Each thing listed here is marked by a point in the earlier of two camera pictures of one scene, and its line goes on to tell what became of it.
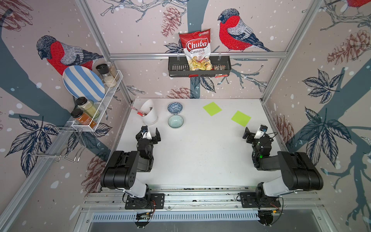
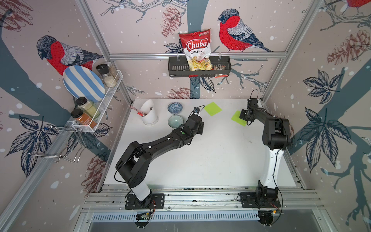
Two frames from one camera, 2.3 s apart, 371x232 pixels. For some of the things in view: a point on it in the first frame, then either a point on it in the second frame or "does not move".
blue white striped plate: x=81 y=82 does not move
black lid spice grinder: x=104 y=70 does not move
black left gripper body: x=153 y=141 → x=200 y=129
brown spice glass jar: x=112 y=71 does not move
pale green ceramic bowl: x=175 y=121 does not move
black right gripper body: x=256 y=141 → x=242 y=116
